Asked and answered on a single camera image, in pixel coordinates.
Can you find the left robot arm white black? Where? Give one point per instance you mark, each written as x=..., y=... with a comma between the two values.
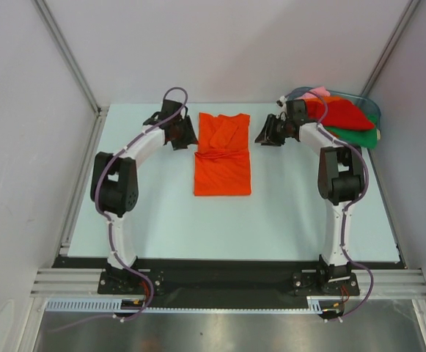
x=114, y=184

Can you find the green t shirt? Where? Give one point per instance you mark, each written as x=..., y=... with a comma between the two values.
x=359, y=135

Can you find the orange t shirt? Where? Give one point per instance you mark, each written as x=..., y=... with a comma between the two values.
x=222, y=164
x=334, y=134

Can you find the red t shirt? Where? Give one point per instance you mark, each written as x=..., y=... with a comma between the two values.
x=341, y=113

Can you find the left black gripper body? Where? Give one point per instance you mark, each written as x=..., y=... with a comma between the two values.
x=184, y=135

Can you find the pink t shirt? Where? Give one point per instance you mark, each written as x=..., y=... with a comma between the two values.
x=315, y=93

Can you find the aluminium frame rail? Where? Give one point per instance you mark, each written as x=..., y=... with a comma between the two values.
x=66, y=282

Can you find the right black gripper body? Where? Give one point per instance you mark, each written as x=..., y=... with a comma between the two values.
x=276, y=130

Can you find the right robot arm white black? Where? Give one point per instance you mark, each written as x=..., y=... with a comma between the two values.
x=342, y=178

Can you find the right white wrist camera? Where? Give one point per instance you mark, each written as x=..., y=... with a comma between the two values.
x=281, y=101

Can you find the blue plastic basket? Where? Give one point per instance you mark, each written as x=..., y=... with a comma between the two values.
x=366, y=105

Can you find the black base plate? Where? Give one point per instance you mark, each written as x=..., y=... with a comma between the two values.
x=223, y=284

